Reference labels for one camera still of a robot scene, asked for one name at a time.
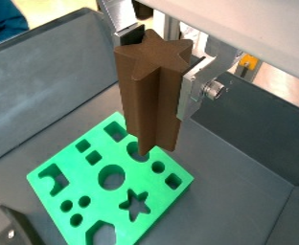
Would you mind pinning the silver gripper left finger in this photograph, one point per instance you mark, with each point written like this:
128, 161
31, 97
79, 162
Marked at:
125, 29

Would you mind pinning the brown star-shaped peg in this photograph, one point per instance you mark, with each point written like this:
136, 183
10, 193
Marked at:
149, 71

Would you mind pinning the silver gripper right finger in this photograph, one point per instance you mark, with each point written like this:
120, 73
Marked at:
199, 82

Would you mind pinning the grey metal tray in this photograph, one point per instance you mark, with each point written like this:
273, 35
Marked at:
237, 145

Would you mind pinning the blue clothed person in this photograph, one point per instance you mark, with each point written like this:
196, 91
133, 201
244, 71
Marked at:
11, 20

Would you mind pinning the yellow black fixture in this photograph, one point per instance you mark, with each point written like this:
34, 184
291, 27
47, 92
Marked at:
245, 66

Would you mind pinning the green shape-sorter board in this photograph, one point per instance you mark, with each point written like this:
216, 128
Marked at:
98, 184

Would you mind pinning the black bracket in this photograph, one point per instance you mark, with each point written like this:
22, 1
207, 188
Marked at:
19, 233

